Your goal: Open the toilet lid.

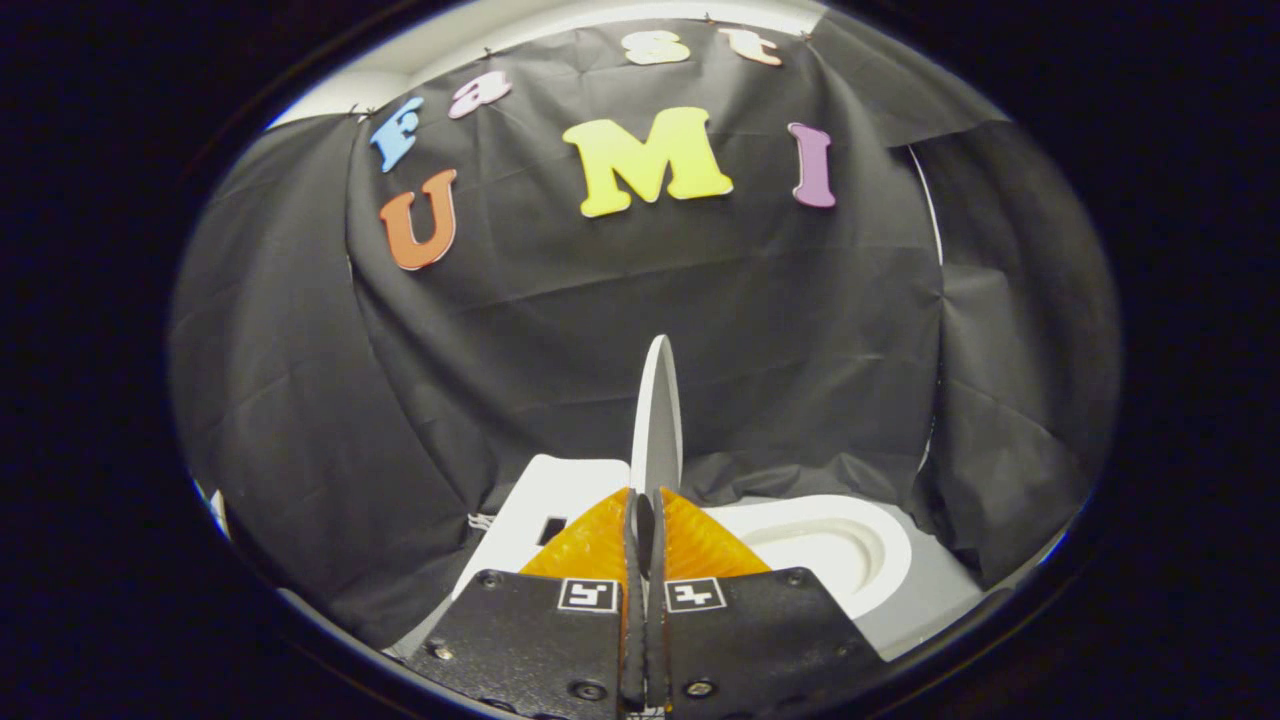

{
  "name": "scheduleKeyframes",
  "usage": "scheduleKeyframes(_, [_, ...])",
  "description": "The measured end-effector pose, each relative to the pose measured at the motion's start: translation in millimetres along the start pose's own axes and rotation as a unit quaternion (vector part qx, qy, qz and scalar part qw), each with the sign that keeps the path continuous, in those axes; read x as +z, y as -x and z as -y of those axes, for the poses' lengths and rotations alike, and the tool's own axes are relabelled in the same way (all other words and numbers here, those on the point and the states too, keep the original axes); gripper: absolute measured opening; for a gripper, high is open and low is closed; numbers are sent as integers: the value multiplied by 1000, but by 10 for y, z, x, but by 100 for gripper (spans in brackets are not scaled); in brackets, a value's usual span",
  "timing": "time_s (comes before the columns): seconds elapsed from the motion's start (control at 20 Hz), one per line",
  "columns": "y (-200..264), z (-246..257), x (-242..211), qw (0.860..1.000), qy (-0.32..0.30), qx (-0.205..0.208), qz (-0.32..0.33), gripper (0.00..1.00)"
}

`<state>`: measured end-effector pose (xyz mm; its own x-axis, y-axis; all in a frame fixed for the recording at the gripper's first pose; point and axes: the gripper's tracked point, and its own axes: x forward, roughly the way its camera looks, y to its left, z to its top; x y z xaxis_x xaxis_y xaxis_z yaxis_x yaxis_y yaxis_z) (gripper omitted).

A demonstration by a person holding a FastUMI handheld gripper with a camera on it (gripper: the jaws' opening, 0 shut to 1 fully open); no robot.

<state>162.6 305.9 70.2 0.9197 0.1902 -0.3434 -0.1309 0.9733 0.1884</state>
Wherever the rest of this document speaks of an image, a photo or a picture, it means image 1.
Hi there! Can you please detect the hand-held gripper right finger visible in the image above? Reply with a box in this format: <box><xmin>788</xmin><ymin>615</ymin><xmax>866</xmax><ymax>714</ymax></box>
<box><xmin>645</xmin><ymin>487</ymin><xmax>887</xmax><ymax>716</ymax></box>

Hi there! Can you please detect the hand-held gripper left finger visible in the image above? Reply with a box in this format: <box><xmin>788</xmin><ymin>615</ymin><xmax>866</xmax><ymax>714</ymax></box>
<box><xmin>405</xmin><ymin>487</ymin><xmax>641</xmax><ymax>716</ymax></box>

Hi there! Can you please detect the white toilet lid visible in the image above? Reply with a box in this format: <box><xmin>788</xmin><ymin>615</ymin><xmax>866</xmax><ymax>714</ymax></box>
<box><xmin>630</xmin><ymin>335</ymin><xmax>686</xmax><ymax>523</ymax></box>

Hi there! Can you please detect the white toilet bowl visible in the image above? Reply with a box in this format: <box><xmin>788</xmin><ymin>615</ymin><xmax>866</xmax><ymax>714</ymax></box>
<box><xmin>700</xmin><ymin>495</ymin><xmax>914</xmax><ymax>623</ymax></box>

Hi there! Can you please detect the white toilet tank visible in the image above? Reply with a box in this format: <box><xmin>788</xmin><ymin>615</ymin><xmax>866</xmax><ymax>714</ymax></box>
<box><xmin>385</xmin><ymin>455</ymin><xmax>633</xmax><ymax>661</ymax></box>

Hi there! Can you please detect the black backdrop cloth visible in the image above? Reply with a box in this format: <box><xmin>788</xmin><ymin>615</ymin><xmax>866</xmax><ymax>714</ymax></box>
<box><xmin>168</xmin><ymin>15</ymin><xmax>1121</xmax><ymax>651</ymax></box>

